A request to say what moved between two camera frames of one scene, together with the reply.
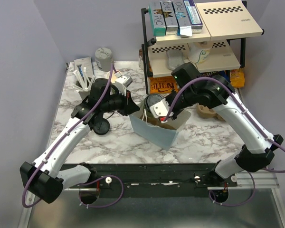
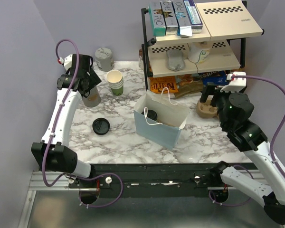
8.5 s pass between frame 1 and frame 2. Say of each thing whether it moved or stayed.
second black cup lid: stayed
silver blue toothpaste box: stayed
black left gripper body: moved
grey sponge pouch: stayed
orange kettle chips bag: stayed
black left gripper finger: moved
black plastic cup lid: moved
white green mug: stayed
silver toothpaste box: stayed
